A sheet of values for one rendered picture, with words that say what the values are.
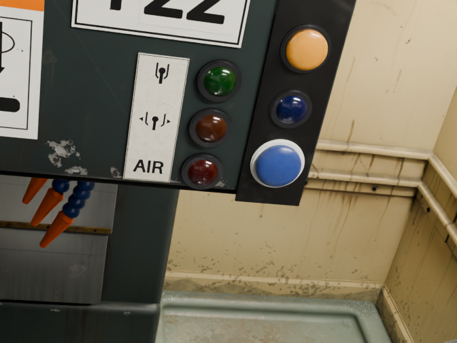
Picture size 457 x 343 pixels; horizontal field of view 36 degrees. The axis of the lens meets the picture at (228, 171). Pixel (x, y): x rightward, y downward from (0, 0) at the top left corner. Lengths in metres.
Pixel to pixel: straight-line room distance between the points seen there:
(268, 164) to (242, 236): 1.35
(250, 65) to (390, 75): 1.24
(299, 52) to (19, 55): 0.16
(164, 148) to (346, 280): 1.54
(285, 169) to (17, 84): 0.17
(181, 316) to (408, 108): 0.77
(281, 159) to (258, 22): 0.09
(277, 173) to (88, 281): 0.92
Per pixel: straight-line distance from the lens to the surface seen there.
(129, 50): 0.42
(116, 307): 1.41
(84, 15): 0.41
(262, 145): 0.45
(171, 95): 0.43
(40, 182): 0.69
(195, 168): 0.45
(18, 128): 0.44
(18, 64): 0.42
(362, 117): 1.68
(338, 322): 1.97
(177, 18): 0.41
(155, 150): 0.44
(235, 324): 1.86
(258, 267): 1.86
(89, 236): 1.28
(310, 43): 0.42
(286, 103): 0.44
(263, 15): 0.42
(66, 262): 1.31
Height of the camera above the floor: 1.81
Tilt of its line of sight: 29 degrees down
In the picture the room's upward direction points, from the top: 12 degrees clockwise
